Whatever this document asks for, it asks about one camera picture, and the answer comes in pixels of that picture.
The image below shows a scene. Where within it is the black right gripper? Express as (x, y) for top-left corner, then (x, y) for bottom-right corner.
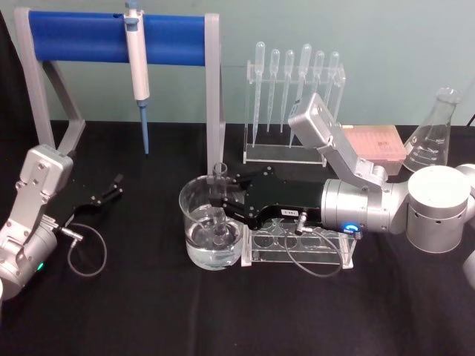
(208, 166), (324, 231)

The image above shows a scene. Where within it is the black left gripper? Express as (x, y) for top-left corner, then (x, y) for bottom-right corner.
(58, 172), (125, 225)

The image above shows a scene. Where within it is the glass test tube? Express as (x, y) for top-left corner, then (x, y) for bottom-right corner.
(212, 162), (229, 246)

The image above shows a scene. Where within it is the clear acrylic pipette rack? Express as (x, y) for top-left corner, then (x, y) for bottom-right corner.
(243, 61), (346, 166)

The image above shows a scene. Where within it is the glass beaker with water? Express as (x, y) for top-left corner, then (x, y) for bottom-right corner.
(178, 176), (246, 271)

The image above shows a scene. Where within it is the clear acrylic test tube rack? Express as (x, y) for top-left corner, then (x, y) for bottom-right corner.
(240, 217), (356, 270)

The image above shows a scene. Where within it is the clear plastic transfer pipette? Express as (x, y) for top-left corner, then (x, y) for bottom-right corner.
(289, 43), (312, 148)
(280, 49), (296, 134)
(311, 50), (326, 96)
(266, 48), (281, 134)
(252, 41), (267, 148)
(323, 50), (341, 112)

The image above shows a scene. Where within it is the white and blue micropipette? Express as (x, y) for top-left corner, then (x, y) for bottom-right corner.
(124, 0), (151, 155)

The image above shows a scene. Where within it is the black table cloth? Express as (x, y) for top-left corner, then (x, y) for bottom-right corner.
(0, 119), (475, 356)

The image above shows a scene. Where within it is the pink pipette tip box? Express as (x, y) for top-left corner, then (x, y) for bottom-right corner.
(343, 125), (407, 176)

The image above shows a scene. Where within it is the grey stand with blue bar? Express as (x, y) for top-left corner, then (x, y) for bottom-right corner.
(13, 7), (226, 175)

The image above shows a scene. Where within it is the glass conical flask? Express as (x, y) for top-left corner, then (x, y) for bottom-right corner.
(402, 88), (463, 174)

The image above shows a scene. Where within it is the left gripper thin dark cable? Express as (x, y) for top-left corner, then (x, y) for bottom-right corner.
(54, 223), (108, 277)

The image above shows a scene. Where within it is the gripper thin dark cable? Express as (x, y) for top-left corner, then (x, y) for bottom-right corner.
(54, 223), (108, 277)
(285, 209), (363, 279)

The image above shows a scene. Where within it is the right gripper thin dark cable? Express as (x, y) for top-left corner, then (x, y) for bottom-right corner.
(285, 209), (363, 279)

